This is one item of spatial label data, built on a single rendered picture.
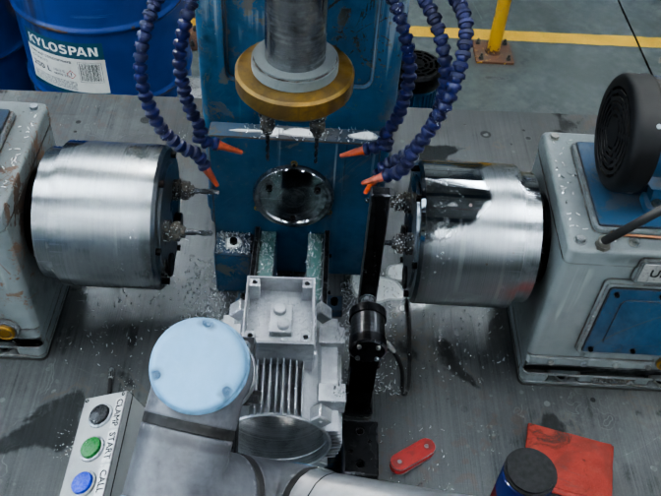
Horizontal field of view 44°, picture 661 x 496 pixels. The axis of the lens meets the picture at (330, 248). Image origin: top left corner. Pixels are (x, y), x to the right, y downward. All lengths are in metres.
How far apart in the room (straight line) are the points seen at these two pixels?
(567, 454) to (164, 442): 0.87
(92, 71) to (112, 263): 1.57
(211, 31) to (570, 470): 0.96
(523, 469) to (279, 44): 0.65
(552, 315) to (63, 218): 0.81
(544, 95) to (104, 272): 2.58
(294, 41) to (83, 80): 1.78
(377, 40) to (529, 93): 2.24
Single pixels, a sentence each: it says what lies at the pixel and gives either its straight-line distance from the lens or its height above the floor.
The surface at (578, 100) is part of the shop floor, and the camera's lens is 3.66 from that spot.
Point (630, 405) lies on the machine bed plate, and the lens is 1.59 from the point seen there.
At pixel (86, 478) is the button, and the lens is 1.11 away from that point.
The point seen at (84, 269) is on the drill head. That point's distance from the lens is 1.37.
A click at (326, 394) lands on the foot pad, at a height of 1.07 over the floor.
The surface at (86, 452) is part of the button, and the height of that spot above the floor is 1.07.
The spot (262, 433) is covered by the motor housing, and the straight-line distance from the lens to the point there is 1.27.
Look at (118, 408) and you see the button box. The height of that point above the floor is 1.08.
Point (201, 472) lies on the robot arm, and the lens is 0.78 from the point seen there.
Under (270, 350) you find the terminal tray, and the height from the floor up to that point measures 1.13.
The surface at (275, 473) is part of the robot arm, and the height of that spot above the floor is 1.28.
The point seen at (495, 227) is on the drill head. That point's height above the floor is 1.14.
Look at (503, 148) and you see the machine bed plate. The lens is 2.01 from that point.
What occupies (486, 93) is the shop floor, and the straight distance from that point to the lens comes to 3.57.
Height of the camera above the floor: 2.04
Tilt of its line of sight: 47 degrees down
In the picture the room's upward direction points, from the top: 4 degrees clockwise
